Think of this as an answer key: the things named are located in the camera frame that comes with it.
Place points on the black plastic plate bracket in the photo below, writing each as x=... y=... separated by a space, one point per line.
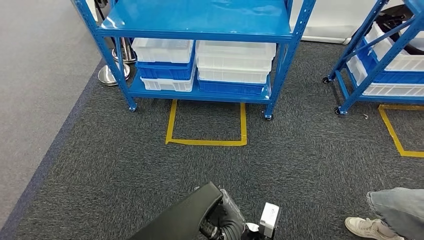
x=179 y=218

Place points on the blue metal shelf rack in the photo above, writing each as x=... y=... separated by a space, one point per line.
x=391 y=100
x=198 y=16

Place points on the black plastic car part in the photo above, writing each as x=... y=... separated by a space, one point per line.
x=394 y=16

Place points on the yellow floor tape square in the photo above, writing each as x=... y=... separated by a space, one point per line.
x=205 y=142
x=387 y=129

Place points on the wide blue plastic bin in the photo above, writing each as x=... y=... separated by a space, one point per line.
x=232 y=88

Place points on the wide white plastic bin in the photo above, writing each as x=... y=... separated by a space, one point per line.
x=235 y=49
x=232 y=76
x=235 y=64

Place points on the small white plastic bin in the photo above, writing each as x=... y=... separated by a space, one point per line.
x=165 y=85
x=162 y=49

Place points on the small white floor scrap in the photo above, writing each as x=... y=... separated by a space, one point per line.
x=365 y=116

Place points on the white car with red stripe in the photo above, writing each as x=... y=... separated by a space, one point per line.
x=331 y=20

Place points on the long white plastic bin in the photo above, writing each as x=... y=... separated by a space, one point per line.
x=391 y=90
x=409 y=63
x=419 y=41

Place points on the long blue plastic bin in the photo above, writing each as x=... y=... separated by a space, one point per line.
x=397 y=78

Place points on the person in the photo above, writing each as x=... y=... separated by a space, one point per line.
x=397 y=208

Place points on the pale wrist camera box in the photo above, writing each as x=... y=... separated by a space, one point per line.
x=270 y=218

